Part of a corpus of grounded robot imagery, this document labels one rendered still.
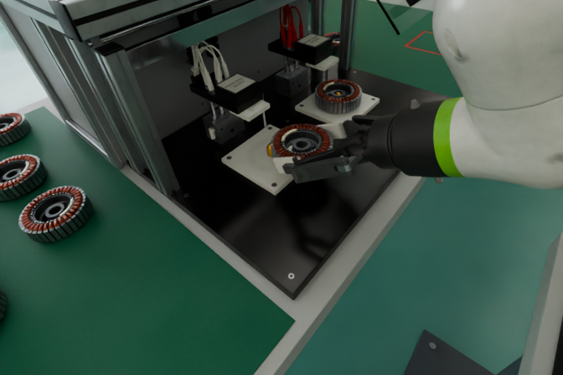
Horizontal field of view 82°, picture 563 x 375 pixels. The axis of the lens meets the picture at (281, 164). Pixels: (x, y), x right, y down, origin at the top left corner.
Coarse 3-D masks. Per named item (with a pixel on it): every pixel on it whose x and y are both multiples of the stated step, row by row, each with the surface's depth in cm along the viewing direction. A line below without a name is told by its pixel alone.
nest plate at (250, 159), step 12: (264, 132) 72; (252, 144) 70; (264, 144) 69; (228, 156) 67; (240, 156) 67; (252, 156) 67; (264, 156) 67; (240, 168) 64; (252, 168) 64; (264, 168) 64; (252, 180) 63; (264, 180) 61; (276, 180) 61; (288, 180) 61; (276, 192) 60
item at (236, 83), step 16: (224, 80) 62; (240, 80) 62; (256, 80) 62; (208, 96) 64; (224, 96) 61; (240, 96) 59; (256, 96) 62; (224, 112) 71; (240, 112) 61; (256, 112) 61
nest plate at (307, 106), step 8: (312, 96) 82; (368, 96) 81; (304, 104) 80; (312, 104) 80; (360, 104) 78; (368, 104) 78; (376, 104) 80; (304, 112) 78; (312, 112) 77; (320, 112) 77; (328, 112) 77; (352, 112) 76; (360, 112) 76; (320, 120) 76; (328, 120) 74; (336, 120) 74; (344, 120) 74
